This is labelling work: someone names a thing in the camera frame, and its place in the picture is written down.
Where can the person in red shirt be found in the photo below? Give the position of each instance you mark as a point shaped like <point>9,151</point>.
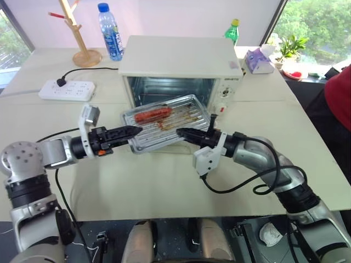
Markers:
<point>338,96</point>

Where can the green potted plant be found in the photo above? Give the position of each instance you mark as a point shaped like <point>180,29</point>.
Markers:
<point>290,46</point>

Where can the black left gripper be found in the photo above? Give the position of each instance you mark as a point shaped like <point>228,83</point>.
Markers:
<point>98,138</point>

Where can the white power strip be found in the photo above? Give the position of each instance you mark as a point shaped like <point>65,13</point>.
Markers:
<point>67,90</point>

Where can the tan rounded shape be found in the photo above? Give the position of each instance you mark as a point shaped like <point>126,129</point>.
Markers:
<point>138,241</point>
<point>215,241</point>

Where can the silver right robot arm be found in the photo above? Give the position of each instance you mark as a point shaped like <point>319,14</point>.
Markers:
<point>288,178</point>

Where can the blue label water bottle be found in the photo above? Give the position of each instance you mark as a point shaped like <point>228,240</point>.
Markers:
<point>111,35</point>

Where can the glass oven door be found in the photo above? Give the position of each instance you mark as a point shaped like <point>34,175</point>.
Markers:
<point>179,149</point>

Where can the silver ribbed baking tray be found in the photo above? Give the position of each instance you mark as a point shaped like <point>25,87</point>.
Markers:
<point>153,137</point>

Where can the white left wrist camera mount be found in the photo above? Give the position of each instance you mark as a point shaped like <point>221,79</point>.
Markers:
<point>89,116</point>

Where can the brown grilled skewers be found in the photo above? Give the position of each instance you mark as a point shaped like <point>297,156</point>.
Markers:
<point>189,117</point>

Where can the white oven knob red mark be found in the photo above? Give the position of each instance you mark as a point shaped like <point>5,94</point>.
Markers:
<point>222,108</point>

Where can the green bottle yellow cap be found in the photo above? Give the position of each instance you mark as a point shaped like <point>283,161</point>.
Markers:
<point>232,33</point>

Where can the red grilled sausage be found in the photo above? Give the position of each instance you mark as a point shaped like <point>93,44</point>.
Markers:
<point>152,115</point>

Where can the wooden mug tree stand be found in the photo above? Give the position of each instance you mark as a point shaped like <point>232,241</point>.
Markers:
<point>82,52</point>

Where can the red and white plate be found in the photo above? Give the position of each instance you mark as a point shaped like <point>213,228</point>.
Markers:
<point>294,74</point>

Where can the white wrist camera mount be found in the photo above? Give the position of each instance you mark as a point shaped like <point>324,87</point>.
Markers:
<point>89,116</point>
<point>207,160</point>

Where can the white round crumpled object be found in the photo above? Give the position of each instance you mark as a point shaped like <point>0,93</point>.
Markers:
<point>271,234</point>

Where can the white toaster oven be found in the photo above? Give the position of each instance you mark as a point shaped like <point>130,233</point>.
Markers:
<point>175,54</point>

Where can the purple tissue box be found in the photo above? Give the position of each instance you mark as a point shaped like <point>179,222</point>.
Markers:
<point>257,61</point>

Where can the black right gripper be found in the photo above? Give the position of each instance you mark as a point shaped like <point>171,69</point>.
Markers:
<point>211,138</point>

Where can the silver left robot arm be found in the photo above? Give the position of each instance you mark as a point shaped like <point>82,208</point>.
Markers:
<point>27,175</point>

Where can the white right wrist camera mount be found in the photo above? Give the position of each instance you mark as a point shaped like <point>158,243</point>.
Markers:
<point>207,160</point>

